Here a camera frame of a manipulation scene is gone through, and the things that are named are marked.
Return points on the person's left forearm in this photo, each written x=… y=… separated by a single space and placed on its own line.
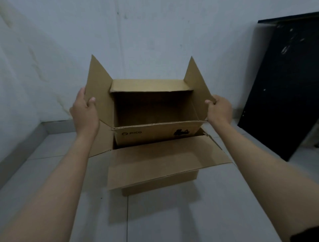
x=47 y=189

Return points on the person's right hand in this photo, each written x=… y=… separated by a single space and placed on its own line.
x=220 y=111

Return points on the brown cardboard box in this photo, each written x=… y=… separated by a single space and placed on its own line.
x=152 y=124

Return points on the person's left thumb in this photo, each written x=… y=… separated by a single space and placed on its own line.
x=91 y=104

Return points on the person's left hand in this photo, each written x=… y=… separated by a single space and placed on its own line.
x=83 y=119

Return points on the person's right thumb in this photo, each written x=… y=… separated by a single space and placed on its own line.
x=209 y=102

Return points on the black board panel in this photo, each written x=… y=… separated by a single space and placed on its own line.
x=284 y=87

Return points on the black sleeve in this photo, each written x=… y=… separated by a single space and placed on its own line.
x=305 y=235

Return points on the person's right forearm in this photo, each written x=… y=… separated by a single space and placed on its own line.
x=271 y=179

